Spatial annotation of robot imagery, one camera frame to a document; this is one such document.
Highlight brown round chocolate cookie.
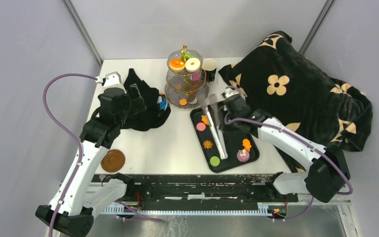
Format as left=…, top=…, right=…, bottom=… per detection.
left=187, top=94, right=198, bottom=105

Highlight black cloth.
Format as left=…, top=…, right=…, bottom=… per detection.
left=123, top=68, right=171, bottom=131

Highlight orange frosted donut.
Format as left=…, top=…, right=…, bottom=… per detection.
left=168, top=58, right=186, bottom=72

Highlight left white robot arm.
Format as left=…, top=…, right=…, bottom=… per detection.
left=36, top=72, right=136, bottom=237

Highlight orange fish cookie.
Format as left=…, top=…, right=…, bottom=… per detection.
left=242, top=138, right=252, bottom=152
left=201, top=115, right=209, bottom=125

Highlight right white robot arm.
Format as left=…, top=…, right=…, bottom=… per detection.
left=221, top=86, right=353, bottom=203

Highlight white frosted donut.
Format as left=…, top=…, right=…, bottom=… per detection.
left=185, top=58, right=201, bottom=73

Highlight black mug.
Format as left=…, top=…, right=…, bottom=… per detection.
left=201, top=58, right=218, bottom=82

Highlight orange leaf cookie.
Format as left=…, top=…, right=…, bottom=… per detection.
left=179, top=98, right=188, bottom=106

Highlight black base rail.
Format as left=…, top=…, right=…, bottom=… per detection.
left=93, top=173, right=298, bottom=212

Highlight three-tier glass cake stand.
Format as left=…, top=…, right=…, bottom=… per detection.
left=164, top=45, right=209, bottom=109

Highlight brown round saucer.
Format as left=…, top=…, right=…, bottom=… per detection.
left=101, top=149, right=125, bottom=173

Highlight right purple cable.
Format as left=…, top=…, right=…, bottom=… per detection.
left=224, top=85, right=354, bottom=221

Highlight metal serving tongs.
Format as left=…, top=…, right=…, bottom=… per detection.
left=201, top=94, right=228, bottom=160

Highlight brown madeleine bread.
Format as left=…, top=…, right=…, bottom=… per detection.
left=186, top=81, right=203, bottom=95

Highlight pink round cookie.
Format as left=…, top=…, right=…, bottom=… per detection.
left=196, top=122, right=206, bottom=131

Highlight green round cookie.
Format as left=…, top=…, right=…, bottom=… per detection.
left=209, top=156, right=221, bottom=167

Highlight green cake slice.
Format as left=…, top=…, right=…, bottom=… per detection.
left=181, top=49, right=195, bottom=61

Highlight orange flower cookie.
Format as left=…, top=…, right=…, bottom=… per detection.
left=203, top=140, right=214, bottom=149

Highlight black floral blanket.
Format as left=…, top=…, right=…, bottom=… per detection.
left=218, top=31, right=373, bottom=174

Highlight blue patterned item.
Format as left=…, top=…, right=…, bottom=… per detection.
left=158, top=97, right=169, bottom=110

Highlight round orange biscuit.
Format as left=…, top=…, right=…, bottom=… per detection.
left=172, top=84, right=183, bottom=92

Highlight pink cake slice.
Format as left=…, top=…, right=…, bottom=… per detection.
left=191, top=72, right=199, bottom=81

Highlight black serving tray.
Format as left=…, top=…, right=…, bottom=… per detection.
left=189, top=108, right=260, bottom=173

